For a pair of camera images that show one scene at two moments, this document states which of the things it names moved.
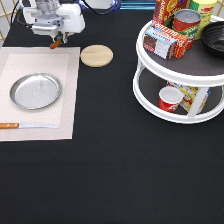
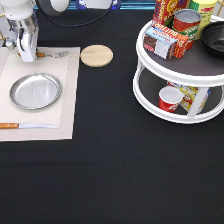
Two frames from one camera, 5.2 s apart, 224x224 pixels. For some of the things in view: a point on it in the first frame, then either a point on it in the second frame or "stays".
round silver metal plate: [35, 91] stays
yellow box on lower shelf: [190, 93] stays
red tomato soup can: [186, 22] stays
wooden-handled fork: [55, 44] → [54, 55]
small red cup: [169, 97] stays
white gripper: [67, 19] → [26, 38]
